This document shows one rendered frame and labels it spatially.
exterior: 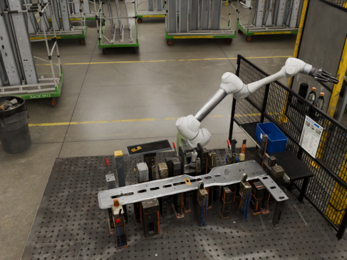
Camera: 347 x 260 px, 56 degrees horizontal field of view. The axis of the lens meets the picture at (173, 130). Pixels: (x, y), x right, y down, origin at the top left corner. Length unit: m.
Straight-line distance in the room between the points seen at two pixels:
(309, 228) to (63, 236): 1.94
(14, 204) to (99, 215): 1.65
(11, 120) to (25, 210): 1.30
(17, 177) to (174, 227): 2.57
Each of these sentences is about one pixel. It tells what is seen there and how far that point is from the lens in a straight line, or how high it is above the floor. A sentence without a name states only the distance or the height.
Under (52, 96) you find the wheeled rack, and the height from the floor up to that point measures 0.21.
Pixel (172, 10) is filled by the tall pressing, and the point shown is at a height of 0.88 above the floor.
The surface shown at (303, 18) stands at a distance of 5.13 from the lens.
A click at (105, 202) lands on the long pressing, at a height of 1.00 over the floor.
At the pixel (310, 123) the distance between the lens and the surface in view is 2.84.
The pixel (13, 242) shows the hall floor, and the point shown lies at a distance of 3.90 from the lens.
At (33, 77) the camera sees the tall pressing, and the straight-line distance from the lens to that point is 6.46.
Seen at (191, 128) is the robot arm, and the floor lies 1.11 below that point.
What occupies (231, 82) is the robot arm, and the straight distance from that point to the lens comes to 3.09.
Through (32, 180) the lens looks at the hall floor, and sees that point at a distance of 4.56.
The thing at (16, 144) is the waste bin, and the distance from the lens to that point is 5.06.
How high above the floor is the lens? 2.74
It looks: 32 degrees down
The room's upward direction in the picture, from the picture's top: straight up
